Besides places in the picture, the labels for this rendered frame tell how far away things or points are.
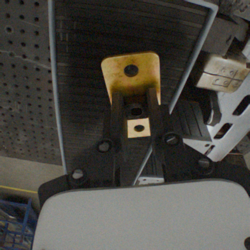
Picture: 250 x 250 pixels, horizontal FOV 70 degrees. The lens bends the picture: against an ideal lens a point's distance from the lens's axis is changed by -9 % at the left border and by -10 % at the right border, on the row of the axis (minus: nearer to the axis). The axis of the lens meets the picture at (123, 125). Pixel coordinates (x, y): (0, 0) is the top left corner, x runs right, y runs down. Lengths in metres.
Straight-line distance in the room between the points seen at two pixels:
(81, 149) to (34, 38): 0.52
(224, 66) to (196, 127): 0.15
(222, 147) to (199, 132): 0.26
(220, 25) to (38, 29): 0.58
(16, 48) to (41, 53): 0.10
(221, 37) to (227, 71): 0.08
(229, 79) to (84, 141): 0.25
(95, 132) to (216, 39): 0.20
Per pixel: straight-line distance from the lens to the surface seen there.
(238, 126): 0.61
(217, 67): 0.33
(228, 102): 0.51
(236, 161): 0.84
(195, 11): 0.19
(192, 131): 0.41
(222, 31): 0.28
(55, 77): 0.21
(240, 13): 0.31
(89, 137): 0.28
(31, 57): 0.79
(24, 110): 0.99
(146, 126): 0.17
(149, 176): 0.63
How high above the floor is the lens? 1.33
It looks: 41 degrees down
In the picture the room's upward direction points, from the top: 179 degrees clockwise
